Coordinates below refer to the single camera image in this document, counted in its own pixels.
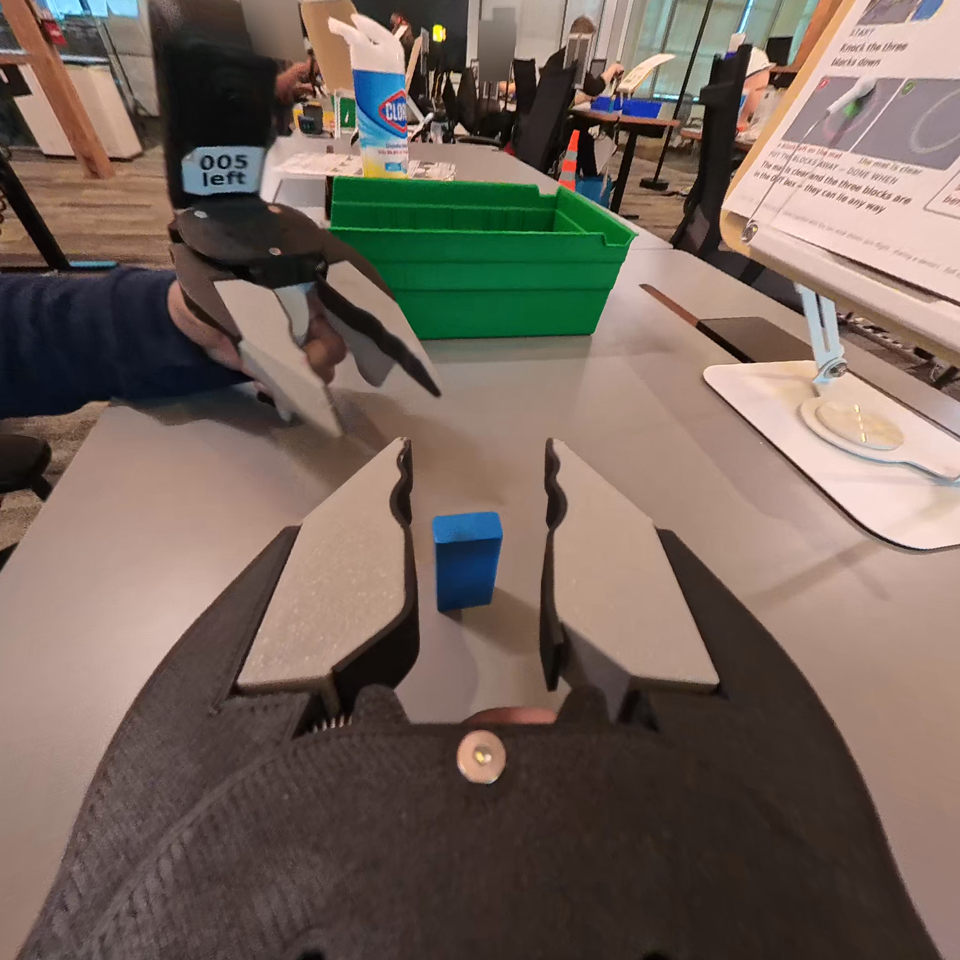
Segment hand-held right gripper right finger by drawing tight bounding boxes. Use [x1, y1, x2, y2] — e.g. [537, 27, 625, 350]
[538, 437, 723, 723]

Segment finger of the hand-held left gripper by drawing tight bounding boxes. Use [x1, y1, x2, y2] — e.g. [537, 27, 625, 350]
[213, 280, 348, 440]
[317, 257, 444, 399]

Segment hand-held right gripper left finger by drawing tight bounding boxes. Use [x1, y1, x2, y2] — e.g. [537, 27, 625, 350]
[234, 437, 421, 712]

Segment green plastic bin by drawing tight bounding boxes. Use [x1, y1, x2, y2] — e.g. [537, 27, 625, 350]
[327, 176, 639, 340]

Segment blue rectangular wooden block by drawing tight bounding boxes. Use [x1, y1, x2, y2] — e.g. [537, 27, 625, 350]
[432, 511, 504, 613]

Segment person's left forearm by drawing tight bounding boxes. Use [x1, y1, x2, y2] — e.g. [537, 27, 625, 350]
[0, 267, 249, 420]

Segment person's left hand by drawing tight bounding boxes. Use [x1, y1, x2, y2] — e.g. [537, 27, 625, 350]
[166, 279, 349, 384]

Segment white cabinet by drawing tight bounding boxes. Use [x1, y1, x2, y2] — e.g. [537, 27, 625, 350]
[15, 63, 144, 160]

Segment brown cardboard sheet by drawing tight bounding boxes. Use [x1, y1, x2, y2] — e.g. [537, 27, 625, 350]
[300, 0, 360, 75]

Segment printed paper sheets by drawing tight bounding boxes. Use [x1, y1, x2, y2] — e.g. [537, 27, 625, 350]
[276, 152, 363, 179]

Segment white disinfectant spray bottle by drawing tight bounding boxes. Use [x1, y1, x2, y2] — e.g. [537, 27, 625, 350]
[327, 13, 411, 180]

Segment black office chair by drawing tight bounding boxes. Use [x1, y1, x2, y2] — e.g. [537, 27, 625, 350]
[0, 433, 54, 500]
[510, 58, 580, 175]
[669, 43, 807, 312]

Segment white document stand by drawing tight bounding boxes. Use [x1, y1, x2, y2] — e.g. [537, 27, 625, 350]
[703, 217, 960, 552]

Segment dark rectangular mat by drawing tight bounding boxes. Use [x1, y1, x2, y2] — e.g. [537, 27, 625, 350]
[697, 317, 815, 365]

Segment black pole stand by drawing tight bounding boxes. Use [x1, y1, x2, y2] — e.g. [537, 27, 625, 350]
[639, 0, 715, 190]

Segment wooden top background table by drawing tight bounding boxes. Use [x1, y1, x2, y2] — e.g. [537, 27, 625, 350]
[568, 105, 681, 216]

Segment background document stand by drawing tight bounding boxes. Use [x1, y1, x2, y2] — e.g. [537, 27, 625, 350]
[618, 52, 676, 95]

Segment printed instruction sheet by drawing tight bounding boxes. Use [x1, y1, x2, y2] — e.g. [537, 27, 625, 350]
[723, 0, 960, 301]

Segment wooden post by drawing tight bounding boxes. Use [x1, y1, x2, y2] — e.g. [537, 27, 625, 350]
[2, 0, 115, 180]

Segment black standing desk frame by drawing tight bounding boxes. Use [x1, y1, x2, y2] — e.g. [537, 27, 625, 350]
[0, 146, 120, 273]

